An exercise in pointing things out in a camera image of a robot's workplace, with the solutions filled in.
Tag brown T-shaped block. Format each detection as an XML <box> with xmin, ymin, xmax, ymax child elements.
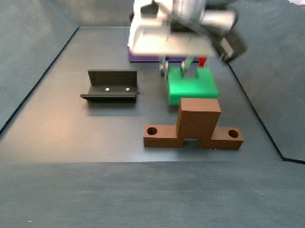
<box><xmin>143</xmin><ymin>98</ymin><xmax>245</xmax><ymax>150</ymax></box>

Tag green U-shaped block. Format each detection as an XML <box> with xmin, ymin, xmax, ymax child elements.
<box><xmin>168</xmin><ymin>67</ymin><xmax>219</xmax><ymax>106</ymax></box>

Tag blue peg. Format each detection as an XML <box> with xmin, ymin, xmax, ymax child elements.
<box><xmin>159</xmin><ymin>63</ymin><xmax>164</xmax><ymax>77</ymax></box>

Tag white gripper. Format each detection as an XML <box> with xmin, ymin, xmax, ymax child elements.
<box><xmin>127</xmin><ymin>0</ymin><xmax>235</xmax><ymax>76</ymax></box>

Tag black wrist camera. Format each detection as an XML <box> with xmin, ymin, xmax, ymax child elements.
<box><xmin>212</xmin><ymin>30</ymin><xmax>246</xmax><ymax>62</ymax></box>

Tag purple board with cross slot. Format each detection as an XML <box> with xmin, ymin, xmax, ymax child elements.
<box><xmin>127</xmin><ymin>48</ymin><xmax>186</xmax><ymax>62</ymax></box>

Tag black angle fixture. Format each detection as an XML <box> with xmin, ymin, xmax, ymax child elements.
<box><xmin>80</xmin><ymin>69</ymin><xmax>138</xmax><ymax>102</ymax></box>

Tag red peg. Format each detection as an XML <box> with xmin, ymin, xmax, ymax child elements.
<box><xmin>198</xmin><ymin>56</ymin><xmax>207</xmax><ymax>68</ymax></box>

